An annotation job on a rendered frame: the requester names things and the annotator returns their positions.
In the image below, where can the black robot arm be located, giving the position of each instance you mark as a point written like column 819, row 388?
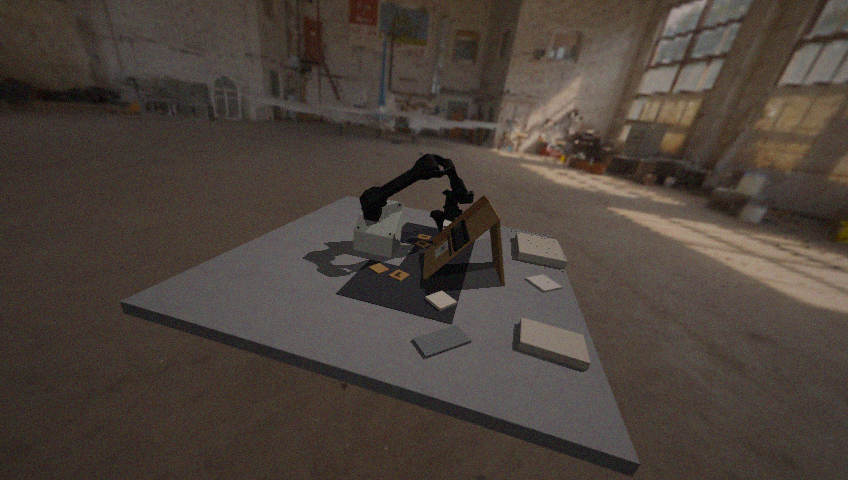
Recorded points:
column 373, row 199

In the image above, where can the white paper ticket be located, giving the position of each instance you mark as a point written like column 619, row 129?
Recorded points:
column 441, row 249

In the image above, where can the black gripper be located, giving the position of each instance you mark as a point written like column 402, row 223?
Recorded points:
column 448, row 214

